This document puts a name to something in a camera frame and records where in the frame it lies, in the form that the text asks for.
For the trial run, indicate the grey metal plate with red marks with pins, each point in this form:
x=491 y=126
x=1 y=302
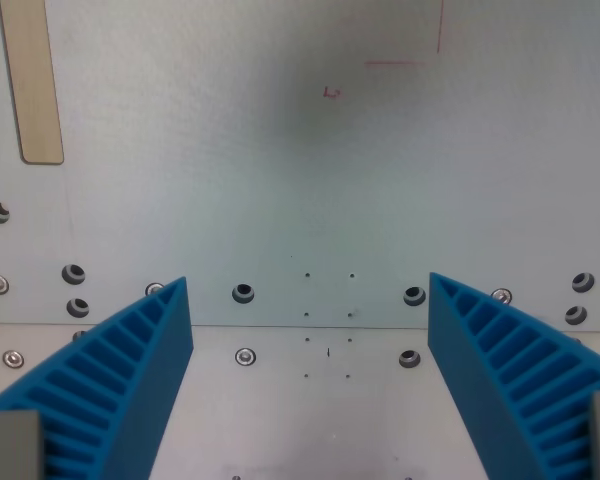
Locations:
x=230 y=150

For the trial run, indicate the plain grey metal plate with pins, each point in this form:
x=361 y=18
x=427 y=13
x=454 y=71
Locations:
x=290 y=425

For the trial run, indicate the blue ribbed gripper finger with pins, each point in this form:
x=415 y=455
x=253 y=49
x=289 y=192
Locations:
x=485 y=370
x=130 y=380

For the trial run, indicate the light wooden strip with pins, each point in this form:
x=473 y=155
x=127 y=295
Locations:
x=32 y=85

